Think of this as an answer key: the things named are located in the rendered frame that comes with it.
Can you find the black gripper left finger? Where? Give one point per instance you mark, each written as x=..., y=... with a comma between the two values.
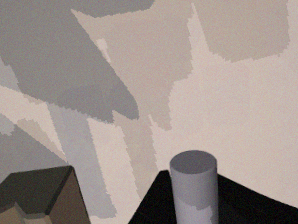
x=157, y=206

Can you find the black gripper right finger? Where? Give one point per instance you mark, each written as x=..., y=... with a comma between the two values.
x=238, y=204

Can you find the grey cylinder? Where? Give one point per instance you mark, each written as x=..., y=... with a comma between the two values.
x=195, y=187

